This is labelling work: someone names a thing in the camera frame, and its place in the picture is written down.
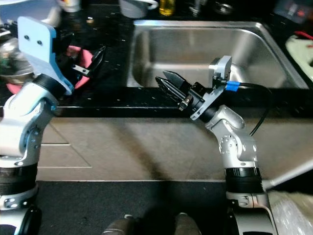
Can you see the steel bowl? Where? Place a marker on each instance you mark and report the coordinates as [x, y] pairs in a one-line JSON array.
[[12, 61]]

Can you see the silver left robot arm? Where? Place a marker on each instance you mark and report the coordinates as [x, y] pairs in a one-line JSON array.
[[24, 122]]

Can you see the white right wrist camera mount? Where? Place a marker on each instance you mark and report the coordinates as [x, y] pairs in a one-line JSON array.
[[220, 73]]

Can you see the pale green plastic tray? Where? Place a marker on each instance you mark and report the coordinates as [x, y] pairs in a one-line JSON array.
[[301, 58]]

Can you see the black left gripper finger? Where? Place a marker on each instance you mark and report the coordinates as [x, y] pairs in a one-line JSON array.
[[99, 58]]

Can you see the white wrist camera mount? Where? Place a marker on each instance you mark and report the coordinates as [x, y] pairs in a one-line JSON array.
[[36, 44], [220, 73]]

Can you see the grey robot left foot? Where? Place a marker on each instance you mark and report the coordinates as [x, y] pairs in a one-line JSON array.
[[120, 226]]

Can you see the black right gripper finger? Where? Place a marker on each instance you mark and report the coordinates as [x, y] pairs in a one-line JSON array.
[[176, 77], [168, 90]]

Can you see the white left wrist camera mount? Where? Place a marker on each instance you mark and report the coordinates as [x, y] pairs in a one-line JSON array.
[[36, 44]]

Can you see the black floor mat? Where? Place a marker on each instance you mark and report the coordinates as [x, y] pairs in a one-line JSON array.
[[151, 200]]

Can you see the grey robot foot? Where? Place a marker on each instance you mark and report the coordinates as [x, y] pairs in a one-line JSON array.
[[187, 225], [120, 226]]

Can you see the pink plate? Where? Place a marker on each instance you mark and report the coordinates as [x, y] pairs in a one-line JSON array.
[[83, 56]]

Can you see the yellow oil bottle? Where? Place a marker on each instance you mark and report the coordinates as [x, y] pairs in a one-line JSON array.
[[167, 7]]

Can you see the steel kitchen sink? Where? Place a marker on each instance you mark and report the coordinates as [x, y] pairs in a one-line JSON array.
[[176, 49]]

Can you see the grey robot right foot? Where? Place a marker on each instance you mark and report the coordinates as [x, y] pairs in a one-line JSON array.
[[187, 225]]

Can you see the steel faucet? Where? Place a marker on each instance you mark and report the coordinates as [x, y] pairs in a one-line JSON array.
[[198, 6]]

